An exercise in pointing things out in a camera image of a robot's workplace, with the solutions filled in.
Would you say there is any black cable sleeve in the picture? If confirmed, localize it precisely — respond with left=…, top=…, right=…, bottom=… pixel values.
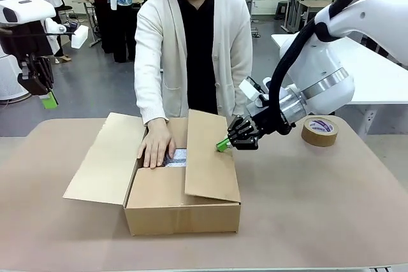
left=266, top=0, right=396, bottom=128

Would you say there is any person in white cardigan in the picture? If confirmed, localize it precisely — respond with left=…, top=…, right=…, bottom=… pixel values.
left=133, top=0, right=254, bottom=126

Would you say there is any white side table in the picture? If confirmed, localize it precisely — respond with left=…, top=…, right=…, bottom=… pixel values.
left=270, top=32, right=408, bottom=141

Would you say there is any brown cardboard box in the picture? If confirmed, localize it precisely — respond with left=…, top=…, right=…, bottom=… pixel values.
left=62, top=108, right=242, bottom=237

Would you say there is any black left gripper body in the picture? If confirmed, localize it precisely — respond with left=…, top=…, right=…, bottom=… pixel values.
left=0, top=22, right=54, bottom=60

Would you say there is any person in floral shirt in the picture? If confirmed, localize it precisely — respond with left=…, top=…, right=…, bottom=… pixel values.
left=98, top=0, right=143, bottom=62

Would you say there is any person's right forearm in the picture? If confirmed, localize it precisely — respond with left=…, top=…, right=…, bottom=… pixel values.
left=134, top=71, right=170, bottom=126

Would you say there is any brown packing tape roll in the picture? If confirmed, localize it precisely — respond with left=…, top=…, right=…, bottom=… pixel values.
left=301, top=116, right=339, bottom=148

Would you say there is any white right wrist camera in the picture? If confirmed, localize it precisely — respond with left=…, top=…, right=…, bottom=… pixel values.
left=238, top=76, right=272, bottom=108

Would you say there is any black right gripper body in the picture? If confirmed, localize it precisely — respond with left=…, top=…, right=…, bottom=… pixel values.
left=247, top=106, right=294, bottom=136

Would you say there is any person's right hand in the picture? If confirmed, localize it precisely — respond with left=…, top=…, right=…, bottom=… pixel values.
left=136, top=119, right=177, bottom=170

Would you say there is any bubble-wrapped clock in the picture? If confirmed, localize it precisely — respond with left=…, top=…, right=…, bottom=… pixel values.
left=162, top=147, right=188, bottom=168

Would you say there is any white ribbed cylinder base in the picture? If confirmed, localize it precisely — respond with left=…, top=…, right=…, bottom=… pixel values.
left=0, top=54, right=33, bottom=101

